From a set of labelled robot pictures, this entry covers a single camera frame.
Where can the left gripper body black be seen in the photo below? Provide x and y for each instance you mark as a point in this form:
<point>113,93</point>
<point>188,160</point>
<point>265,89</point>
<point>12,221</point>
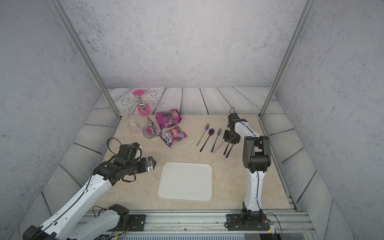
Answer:
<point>136,167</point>

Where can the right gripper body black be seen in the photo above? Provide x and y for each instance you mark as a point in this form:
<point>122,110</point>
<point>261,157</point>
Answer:
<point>230,137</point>

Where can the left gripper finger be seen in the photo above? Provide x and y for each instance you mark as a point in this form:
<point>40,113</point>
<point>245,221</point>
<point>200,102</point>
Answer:
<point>150,167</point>
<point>150,159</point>

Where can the blue fork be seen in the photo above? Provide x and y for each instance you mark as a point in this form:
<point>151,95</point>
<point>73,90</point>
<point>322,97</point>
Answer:
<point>218,134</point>

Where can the silver spoon pink handle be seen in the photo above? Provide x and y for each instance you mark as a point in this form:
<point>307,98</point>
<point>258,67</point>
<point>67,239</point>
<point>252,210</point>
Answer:
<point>218,146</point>

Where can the rainbow purple spoon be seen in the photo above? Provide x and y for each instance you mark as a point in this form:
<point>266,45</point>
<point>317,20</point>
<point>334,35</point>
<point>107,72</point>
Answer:
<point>210,132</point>

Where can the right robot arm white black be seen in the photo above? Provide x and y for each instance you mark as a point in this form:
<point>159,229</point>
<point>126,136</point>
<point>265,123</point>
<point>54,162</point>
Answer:
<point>256,159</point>

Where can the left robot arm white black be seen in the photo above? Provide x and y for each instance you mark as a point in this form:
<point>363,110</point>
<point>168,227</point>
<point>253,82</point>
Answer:
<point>63,225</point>

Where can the rainbow green fork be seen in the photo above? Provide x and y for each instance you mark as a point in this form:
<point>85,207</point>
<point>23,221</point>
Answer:
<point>206,129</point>

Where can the silver glass holder stand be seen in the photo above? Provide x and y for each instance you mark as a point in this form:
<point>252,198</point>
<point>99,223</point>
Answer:
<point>152,129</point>

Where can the purple candy packet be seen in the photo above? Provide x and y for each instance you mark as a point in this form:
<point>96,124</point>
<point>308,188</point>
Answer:
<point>173,136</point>

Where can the clear wine glass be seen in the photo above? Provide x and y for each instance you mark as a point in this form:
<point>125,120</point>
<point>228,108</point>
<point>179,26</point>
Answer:
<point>133,125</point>

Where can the white square tray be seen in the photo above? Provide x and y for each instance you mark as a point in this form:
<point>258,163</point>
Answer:
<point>186,182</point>

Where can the magenta snack packet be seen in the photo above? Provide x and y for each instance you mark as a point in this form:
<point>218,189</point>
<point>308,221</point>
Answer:
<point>168,118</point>

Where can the pink wine glass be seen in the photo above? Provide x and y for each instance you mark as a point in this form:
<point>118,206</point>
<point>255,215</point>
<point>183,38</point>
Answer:
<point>143,107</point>

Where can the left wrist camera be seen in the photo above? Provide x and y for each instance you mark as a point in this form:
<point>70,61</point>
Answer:
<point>130,152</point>

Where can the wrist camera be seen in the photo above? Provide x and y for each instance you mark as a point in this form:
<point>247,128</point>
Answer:
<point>130,152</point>
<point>233,117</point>

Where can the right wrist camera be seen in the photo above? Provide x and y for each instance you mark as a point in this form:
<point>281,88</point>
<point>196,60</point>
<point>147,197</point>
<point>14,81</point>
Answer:
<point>233,117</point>

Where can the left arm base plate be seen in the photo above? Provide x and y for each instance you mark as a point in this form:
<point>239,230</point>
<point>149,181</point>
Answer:
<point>130,223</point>

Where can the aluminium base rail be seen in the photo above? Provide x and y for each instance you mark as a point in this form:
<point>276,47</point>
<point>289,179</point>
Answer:
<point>209,224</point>

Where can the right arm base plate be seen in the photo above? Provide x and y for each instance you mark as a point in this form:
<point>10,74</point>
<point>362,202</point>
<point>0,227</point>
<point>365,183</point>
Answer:
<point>239,222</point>

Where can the right aluminium frame post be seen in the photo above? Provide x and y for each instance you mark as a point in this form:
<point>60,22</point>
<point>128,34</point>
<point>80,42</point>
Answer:
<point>308,8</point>

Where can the aluminium frame post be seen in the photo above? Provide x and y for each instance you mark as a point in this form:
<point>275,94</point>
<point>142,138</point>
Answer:
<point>308,8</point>
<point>69,28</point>

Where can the left aluminium frame post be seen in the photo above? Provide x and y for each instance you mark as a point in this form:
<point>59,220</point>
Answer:
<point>69,28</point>

